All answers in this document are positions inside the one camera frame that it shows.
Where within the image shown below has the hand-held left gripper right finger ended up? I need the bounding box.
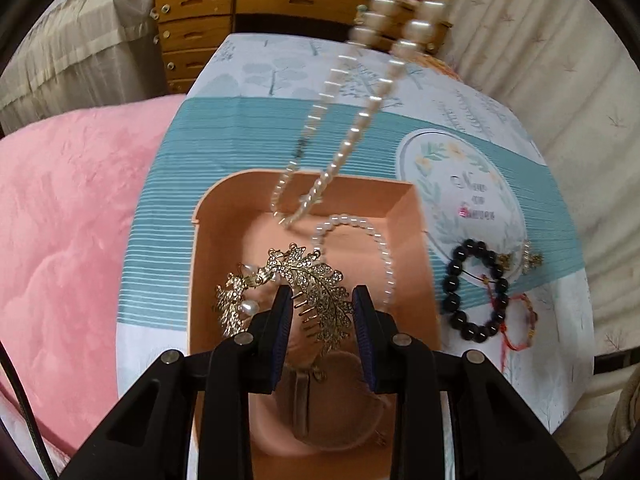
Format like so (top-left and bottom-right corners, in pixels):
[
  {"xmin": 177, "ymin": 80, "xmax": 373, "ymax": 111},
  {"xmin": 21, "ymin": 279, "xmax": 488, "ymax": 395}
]
[{"xmin": 351, "ymin": 285, "xmax": 581, "ymax": 480}]

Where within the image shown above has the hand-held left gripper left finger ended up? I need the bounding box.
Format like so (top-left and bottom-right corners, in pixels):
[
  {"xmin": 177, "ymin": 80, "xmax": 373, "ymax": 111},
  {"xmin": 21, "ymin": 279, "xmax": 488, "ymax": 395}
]
[{"xmin": 59, "ymin": 285, "xmax": 296, "ymax": 480}]

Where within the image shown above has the gold rhinestone hair comb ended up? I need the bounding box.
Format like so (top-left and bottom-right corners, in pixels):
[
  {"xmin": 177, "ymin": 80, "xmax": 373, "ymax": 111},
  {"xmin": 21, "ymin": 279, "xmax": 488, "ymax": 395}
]
[{"xmin": 215, "ymin": 244, "xmax": 353, "ymax": 356}]

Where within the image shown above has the pink jewelry box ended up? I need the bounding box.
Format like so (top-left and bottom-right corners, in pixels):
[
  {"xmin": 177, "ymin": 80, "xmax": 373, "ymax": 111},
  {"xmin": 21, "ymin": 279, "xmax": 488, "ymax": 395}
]
[{"xmin": 190, "ymin": 170, "xmax": 443, "ymax": 480}]

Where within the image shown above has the black bead bracelet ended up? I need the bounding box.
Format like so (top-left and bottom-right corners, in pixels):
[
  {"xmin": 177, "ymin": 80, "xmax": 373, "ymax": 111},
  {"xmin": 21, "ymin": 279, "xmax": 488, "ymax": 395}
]
[{"xmin": 440, "ymin": 241, "xmax": 511, "ymax": 343}]

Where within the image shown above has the short pearl bracelet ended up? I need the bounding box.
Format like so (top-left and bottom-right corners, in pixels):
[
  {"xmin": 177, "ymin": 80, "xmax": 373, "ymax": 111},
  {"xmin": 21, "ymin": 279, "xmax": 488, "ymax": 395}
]
[{"xmin": 312, "ymin": 214, "xmax": 396, "ymax": 311}]

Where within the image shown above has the red string bracelet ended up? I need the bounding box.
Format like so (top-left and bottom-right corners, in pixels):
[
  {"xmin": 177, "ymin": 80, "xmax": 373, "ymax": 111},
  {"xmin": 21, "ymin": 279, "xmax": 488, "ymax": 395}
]
[{"xmin": 487, "ymin": 280, "xmax": 538, "ymax": 371}]

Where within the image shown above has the long pearl necklace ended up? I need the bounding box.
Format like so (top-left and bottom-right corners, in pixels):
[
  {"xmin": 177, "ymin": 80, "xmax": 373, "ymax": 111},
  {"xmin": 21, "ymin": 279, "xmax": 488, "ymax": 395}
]
[{"xmin": 270, "ymin": 0, "xmax": 463, "ymax": 228}]

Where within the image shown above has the tree print tablecloth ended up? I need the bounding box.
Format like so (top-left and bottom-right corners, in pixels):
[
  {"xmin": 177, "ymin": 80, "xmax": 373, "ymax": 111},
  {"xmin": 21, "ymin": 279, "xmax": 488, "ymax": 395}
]
[{"xmin": 115, "ymin": 32, "xmax": 596, "ymax": 480}]

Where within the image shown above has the pink blanket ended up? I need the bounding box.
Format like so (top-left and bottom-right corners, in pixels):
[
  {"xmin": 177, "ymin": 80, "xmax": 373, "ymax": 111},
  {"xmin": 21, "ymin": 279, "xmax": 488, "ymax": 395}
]
[{"xmin": 0, "ymin": 94, "xmax": 201, "ymax": 461}]

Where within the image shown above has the white printed pillow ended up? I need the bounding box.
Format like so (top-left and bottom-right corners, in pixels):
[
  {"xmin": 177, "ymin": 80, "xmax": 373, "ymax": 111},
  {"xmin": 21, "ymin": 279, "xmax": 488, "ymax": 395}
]
[{"xmin": 0, "ymin": 390, "xmax": 68, "ymax": 471}]

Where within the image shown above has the cream leaf print curtain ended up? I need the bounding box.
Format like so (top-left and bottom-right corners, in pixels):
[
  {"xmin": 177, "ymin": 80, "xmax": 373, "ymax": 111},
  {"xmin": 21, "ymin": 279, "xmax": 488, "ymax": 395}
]
[{"xmin": 435, "ymin": 0, "xmax": 640, "ymax": 356}]

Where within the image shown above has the wooden desk with drawers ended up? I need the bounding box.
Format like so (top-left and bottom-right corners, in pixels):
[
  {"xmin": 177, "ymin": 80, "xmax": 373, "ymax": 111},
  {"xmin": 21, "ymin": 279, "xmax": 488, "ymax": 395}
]
[{"xmin": 152, "ymin": 0, "xmax": 453, "ymax": 96}]

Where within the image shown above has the white lace covered furniture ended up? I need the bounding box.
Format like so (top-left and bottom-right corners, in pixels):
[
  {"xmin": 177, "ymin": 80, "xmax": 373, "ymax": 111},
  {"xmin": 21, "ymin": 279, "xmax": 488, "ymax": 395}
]
[{"xmin": 0, "ymin": 0, "xmax": 168, "ymax": 136}]

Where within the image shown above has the black cable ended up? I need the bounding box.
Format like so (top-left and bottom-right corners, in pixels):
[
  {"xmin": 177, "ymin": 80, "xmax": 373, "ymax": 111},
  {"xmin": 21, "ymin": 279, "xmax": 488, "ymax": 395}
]
[{"xmin": 0, "ymin": 345, "xmax": 56, "ymax": 480}]

